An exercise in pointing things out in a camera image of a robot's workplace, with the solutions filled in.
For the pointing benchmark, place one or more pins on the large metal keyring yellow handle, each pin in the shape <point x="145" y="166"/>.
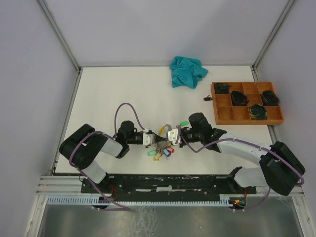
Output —
<point x="163" y="148"/>

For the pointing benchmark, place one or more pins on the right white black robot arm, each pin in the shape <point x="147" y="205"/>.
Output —
<point x="276" y="165"/>

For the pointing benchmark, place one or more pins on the green key tag on ring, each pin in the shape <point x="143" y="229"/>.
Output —
<point x="152" y="153"/>

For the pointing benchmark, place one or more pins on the teal cloth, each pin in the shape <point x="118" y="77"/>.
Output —
<point x="186" y="72"/>

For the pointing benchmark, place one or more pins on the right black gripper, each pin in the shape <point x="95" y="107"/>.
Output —
<point x="181" y="143"/>

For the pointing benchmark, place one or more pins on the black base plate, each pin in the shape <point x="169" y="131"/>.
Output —
<point x="159" y="188"/>

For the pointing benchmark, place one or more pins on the blue key tag key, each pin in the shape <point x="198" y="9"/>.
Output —
<point x="170" y="151"/>

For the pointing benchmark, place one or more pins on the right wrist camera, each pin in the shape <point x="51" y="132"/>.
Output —
<point x="174" y="136"/>

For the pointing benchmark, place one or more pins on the wooden compartment tray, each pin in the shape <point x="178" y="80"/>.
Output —
<point x="246" y="103"/>

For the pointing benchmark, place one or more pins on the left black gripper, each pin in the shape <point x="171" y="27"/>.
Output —
<point x="158" y="138"/>

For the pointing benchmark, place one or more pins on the aluminium frame rail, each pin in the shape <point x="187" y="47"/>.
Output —
<point x="43" y="5"/>
<point x="274" y="32"/>

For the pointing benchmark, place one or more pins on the aluminium frame rail left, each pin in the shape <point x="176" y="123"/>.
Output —
<point x="43" y="5"/>

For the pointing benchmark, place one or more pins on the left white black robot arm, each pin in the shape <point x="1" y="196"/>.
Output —
<point x="83" y="146"/>

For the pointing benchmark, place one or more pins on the green tag key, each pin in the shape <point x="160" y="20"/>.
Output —
<point x="182" y="124"/>

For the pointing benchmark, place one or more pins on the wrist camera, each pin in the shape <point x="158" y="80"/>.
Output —
<point x="149" y="137"/>
<point x="174" y="136"/>

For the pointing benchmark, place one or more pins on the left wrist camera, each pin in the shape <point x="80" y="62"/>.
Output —
<point x="149" y="137"/>

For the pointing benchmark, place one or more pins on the aluminium frame rail right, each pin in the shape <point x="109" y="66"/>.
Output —
<point x="274" y="32"/>

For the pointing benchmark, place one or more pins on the yellow key tag key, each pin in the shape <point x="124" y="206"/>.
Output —
<point x="157" y="156"/>

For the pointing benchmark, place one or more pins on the black key tag key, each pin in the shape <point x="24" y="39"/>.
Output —
<point x="207" y="98"/>

